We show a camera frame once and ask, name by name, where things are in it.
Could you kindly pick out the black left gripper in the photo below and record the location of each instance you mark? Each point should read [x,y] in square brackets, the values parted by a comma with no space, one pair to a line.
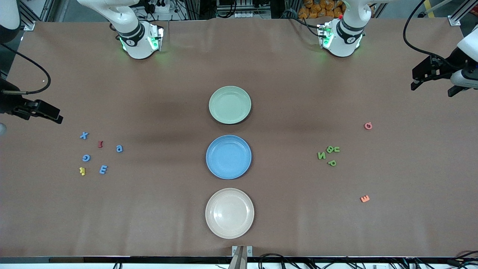
[452,58]

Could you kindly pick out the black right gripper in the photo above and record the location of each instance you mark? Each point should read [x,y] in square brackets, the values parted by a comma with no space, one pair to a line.
[8,102]

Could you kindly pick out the blue foam letter X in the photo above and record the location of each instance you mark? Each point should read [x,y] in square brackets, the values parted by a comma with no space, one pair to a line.
[84,135]

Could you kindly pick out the blue foam letter G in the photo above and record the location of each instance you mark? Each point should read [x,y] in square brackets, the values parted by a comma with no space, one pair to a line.
[83,158]

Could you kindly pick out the blue foam letter E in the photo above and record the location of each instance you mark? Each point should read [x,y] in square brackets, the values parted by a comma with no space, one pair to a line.
[103,170]

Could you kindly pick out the green foam letter B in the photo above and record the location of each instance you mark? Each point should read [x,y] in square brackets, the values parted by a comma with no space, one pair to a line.
[330,149]

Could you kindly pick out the green foam letter N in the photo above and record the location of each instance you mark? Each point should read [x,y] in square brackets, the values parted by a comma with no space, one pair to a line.
[321,155]

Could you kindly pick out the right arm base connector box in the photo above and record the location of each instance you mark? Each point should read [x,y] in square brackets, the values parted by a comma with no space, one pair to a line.
[155,37]

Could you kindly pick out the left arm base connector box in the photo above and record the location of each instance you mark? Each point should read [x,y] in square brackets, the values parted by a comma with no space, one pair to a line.
[324,35]

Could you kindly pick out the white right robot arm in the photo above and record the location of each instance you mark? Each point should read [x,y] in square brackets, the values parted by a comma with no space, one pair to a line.
[138,41]

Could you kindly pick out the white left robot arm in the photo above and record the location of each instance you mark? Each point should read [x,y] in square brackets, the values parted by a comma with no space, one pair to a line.
[347,37]

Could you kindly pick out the pink foam letter Q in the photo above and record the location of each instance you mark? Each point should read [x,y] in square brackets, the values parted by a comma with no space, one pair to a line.
[365,126]

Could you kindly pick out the brown table cover mat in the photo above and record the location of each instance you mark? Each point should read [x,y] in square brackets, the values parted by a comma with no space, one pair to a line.
[112,209]

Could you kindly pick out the orange foam letter E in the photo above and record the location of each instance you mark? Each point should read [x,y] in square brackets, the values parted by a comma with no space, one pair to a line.
[365,198]

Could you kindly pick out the orange snack packets pile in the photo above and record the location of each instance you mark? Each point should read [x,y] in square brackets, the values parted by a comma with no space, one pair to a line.
[317,7]

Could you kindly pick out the power strip with black plugs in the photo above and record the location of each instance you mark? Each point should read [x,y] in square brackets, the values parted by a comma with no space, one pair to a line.
[160,4]

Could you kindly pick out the green plate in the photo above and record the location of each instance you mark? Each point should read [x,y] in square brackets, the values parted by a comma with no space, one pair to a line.
[224,112]

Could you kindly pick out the white power strip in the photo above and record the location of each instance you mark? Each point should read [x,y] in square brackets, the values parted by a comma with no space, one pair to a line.
[246,15]

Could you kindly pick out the blue plate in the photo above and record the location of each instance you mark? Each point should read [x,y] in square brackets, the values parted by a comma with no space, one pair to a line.
[239,168]

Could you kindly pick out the beige plate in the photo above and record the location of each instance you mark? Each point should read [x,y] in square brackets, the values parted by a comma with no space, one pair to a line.
[229,213]

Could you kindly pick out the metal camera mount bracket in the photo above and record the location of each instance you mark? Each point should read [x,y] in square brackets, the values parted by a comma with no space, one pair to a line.
[242,257]

